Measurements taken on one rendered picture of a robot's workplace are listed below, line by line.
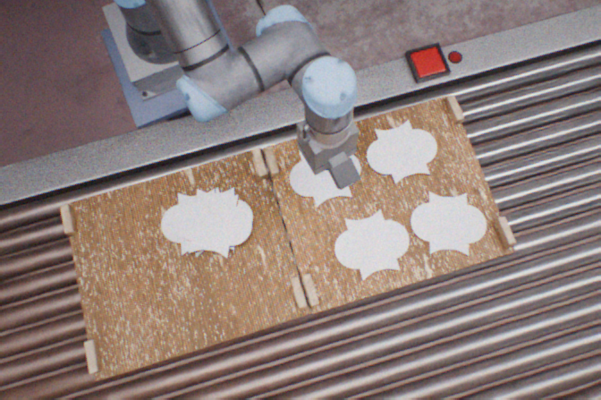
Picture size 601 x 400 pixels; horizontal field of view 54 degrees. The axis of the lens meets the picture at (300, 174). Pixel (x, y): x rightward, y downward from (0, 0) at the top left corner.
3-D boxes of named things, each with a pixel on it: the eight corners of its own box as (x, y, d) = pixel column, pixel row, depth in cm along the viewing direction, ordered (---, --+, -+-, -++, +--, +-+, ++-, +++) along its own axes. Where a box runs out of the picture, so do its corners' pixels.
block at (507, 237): (493, 220, 116) (496, 217, 114) (502, 217, 116) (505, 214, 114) (504, 249, 114) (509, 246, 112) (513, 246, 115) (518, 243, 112)
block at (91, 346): (88, 343, 110) (82, 342, 108) (97, 339, 111) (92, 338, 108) (94, 375, 109) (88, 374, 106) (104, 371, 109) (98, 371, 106)
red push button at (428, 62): (409, 56, 131) (410, 54, 129) (435, 49, 131) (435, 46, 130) (419, 80, 129) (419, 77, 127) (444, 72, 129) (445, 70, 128)
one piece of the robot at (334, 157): (328, 174, 91) (326, 205, 106) (378, 148, 92) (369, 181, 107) (290, 113, 94) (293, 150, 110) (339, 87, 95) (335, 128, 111)
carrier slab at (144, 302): (66, 206, 121) (63, 204, 119) (260, 149, 124) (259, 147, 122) (97, 381, 110) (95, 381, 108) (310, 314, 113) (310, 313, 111)
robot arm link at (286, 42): (230, 27, 86) (267, 84, 83) (296, -9, 88) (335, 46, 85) (236, 55, 94) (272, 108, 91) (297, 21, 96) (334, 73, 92)
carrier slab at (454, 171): (263, 149, 124) (262, 147, 122) (448, 97, 127) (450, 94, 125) (311, 315, 113) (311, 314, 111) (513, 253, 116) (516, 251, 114)
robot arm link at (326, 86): (336, 40, 83) (370, 87, 81) (334, 78, 94) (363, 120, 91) (288, 66, 82) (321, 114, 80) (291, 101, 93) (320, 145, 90)
